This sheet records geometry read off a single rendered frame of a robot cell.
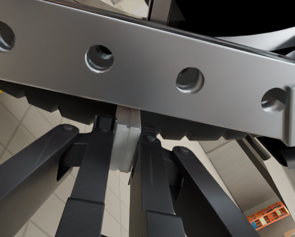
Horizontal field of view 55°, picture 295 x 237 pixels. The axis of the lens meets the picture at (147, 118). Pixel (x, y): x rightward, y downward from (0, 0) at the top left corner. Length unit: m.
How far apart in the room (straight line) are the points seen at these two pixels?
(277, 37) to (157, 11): 0.09
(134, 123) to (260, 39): 0.12
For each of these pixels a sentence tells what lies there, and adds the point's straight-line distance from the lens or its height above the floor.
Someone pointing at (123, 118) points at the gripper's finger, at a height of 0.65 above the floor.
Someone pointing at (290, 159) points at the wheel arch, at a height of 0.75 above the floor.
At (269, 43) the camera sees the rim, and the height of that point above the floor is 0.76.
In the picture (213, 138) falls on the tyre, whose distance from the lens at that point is 0.26.
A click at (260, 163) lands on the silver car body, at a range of 1.42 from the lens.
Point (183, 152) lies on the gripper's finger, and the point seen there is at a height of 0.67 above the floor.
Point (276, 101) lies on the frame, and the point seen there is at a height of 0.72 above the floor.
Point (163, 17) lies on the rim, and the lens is 0.24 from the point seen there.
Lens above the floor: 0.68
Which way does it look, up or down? 9 degrees down
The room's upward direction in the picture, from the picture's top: 60 degrees clockwise
